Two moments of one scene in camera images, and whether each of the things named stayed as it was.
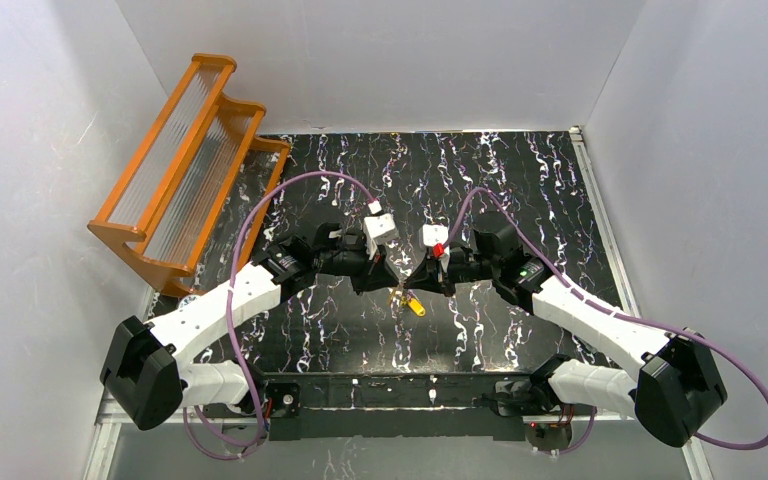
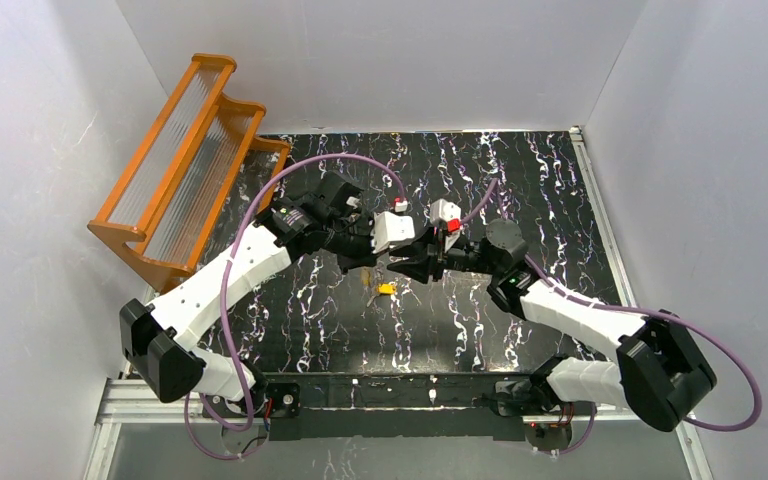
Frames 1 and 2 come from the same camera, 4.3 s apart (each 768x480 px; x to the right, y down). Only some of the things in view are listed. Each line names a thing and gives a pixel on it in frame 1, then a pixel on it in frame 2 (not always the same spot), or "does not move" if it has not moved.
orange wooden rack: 197,183 does not move
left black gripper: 371,268 to 363,248
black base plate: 385,407 does not move
